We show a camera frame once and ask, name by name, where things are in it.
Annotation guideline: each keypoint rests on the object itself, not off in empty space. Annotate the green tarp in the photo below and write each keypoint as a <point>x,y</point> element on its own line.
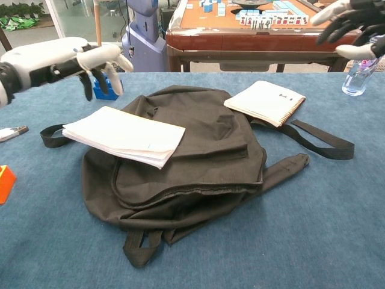
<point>18,23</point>

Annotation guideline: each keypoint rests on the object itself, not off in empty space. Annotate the large white paper notebook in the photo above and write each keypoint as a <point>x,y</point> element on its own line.
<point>120,135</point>

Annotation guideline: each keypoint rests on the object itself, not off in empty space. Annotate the blue backed mahjong tiles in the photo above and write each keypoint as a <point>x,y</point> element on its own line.
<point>285,6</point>
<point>221,7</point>

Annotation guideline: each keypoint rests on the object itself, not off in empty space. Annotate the red print mahjong tiles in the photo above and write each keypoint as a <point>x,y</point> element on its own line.
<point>288,20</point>
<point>245,20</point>

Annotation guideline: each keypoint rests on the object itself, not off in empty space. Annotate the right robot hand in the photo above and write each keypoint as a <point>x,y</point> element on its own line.
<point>373,18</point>

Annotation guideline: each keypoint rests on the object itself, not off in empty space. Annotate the blue building block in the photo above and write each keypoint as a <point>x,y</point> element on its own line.
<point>100,91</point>

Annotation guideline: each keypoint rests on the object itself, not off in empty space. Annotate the black round dish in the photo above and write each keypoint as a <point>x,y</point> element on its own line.
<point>249,3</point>

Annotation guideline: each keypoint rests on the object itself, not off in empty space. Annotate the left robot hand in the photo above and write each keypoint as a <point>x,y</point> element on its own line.
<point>45,57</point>

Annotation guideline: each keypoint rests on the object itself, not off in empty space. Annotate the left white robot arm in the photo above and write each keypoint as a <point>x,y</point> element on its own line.
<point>6,81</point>

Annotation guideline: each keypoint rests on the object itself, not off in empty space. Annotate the beige spiral notebook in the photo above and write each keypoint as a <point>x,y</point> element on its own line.
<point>261,99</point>

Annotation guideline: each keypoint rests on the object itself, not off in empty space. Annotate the green print mahjong tiles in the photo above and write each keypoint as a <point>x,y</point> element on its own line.
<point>260,24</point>

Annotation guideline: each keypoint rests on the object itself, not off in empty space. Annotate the orange correction tape dispenser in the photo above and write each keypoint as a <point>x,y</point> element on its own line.
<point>9,134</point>

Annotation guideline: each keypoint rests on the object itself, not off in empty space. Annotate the wooden pole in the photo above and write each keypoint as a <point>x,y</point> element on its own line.
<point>97,21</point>

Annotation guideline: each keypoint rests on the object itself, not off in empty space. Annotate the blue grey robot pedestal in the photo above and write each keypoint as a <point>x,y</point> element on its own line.
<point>144,45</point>

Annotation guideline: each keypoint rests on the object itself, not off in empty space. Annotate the clear plastic water bottle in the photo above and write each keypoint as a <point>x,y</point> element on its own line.
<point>356,81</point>

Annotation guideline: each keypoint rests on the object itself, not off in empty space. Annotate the orange toy block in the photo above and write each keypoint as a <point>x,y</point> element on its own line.
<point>6,186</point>

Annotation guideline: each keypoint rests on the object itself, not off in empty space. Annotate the brown mahjong table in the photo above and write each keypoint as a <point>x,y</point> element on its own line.
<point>210,45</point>

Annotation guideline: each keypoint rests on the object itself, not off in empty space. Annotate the blue table cloth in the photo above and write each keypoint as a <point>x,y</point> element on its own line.
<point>270,241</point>

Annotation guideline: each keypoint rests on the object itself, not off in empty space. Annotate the black backpack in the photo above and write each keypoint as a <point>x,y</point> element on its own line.
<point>195,150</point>

